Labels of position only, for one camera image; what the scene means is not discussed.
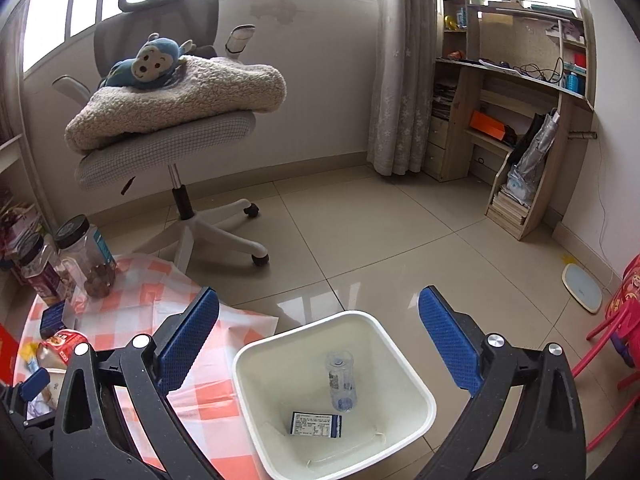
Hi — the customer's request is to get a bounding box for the pink checkered tablecloth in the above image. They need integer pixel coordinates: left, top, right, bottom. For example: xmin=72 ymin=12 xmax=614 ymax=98
xmin=1 ymin=256 xmax=277 ymax=479

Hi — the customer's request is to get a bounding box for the clear jar black lid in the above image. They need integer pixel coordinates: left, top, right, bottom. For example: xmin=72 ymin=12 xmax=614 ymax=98
xmin=54 ymin=214 xmax=117 ymax=299

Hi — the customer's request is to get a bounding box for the small blue white box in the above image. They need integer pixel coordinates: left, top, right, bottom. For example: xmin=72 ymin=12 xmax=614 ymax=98
xmin=290 ymin=412 xmax=342 ymax=439

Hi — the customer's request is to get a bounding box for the red instant noodle bowl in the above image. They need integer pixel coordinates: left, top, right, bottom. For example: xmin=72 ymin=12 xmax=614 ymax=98
xmin=36 ymin=328 xmax=88 ymax=370

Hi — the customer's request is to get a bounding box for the dark blue carton box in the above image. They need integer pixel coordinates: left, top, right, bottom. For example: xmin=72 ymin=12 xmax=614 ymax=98
xmin=39 ymin=301 xmax=66 ymax=339

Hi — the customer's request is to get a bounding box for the grey office chair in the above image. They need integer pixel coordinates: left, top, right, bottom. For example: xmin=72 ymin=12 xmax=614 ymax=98
xmin=52 ymin=0 xmax=269 ymax=270

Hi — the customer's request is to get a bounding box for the white bathroom scale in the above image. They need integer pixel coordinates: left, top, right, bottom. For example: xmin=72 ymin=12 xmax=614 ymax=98
xmin=561 ymin=263 xmax=603 ymax=314

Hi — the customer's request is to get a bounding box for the pink plastic stool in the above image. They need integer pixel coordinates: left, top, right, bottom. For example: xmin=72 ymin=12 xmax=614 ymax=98
xmin=569 ymin=252 xmax=640 ymax=453

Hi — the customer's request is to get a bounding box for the wooden desk shelf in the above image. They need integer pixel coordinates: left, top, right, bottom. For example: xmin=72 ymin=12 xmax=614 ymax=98
xmin=423 ymin=0 xmax=596 ymax=240

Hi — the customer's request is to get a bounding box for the beige window curtain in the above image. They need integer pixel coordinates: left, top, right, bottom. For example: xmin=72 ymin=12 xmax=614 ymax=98
xmin=367 ymin=0 xmax=438 ymax=177

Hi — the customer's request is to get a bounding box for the purple label nut jar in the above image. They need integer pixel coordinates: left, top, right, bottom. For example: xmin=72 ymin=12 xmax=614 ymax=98
xmin=17 ymin=233 xmax=66 ymax=307

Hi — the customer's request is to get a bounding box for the yellow snack packet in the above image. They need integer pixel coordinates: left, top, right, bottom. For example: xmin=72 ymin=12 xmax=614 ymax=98
xmin=18 ymin=341 xmax=39 ymax=374

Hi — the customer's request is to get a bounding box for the red gift box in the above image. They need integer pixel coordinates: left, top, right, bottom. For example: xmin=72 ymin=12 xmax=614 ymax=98
xmin=0 ymin=325 xmax=18 ymax=385

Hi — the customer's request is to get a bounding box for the crushed clear plastic bottle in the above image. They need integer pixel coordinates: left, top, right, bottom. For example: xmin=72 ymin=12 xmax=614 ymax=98
xmin=326 ymin=351 xmax=357 ymax=412

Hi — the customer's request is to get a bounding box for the blue monkey plush toy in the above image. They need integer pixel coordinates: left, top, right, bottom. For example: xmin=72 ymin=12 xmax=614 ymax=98
xmin=100 ymin=32 xmax=195 ymax=90

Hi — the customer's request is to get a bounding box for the white trash bin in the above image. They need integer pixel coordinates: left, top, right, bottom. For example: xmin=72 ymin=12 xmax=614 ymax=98
xmin=232 ymin=311 xmax=437 ymax=479

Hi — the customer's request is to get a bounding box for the beige fleece blanket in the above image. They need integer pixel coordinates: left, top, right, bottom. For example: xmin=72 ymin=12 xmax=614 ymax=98
xmin=64 ymin=56 xmax=286 ymax=155

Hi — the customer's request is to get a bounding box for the white bookshelf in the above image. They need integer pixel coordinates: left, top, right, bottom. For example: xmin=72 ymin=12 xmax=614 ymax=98
xmin=1 ymin=134 xmax=51 ymax=262

